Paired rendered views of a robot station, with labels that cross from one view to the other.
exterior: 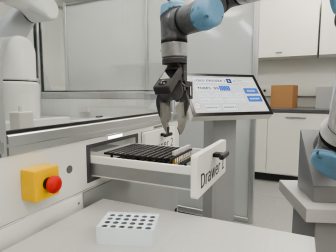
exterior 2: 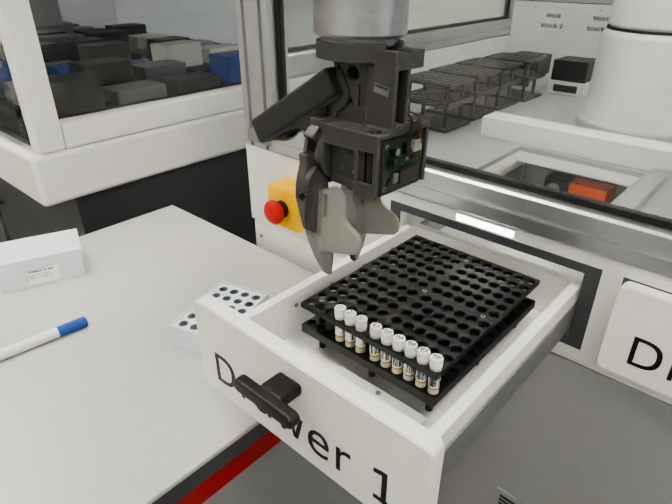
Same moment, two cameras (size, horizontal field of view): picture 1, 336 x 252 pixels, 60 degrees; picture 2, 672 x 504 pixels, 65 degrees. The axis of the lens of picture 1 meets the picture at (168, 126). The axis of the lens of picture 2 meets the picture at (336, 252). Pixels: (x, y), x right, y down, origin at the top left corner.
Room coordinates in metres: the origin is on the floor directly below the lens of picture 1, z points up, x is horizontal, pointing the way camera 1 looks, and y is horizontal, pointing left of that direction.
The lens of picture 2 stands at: (0.96, -0.46, 1.23)
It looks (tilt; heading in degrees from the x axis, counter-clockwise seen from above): 29 degrees down; 107
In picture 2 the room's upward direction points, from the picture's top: straight up
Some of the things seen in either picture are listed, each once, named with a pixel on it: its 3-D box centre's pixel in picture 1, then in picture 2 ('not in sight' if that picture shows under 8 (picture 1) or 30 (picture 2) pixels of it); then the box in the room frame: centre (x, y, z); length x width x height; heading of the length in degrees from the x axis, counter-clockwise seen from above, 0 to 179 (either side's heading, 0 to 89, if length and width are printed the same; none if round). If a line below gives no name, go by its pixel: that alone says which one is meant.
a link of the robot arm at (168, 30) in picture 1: (174, 23); not in sight; (0.84, -0.02, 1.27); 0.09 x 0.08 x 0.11; 38
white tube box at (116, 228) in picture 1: (129, 228); (222, 319); (0.62, 0.09, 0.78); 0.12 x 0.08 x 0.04; 83
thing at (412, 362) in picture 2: (179, 153); (368, 333); (0.86, -0.03, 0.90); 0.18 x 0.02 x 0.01; 155
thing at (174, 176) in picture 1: (147, 161); (426, 313); (0.91, 0.07, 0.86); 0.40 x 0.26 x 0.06; 65
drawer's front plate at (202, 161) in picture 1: (210, 164); (299, 403); (0.82, -0.12, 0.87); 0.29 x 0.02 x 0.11; 155
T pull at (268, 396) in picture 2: (220, 154); (276, 393); (0.81, -0.15, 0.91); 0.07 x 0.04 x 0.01; 155
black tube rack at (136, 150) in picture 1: (149, 160); (422, 313); (0.91, 0.06, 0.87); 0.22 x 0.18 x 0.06; 65
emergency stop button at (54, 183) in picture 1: (52, 184); (276, 211); (0.64, 0.26, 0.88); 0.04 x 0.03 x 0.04; 155
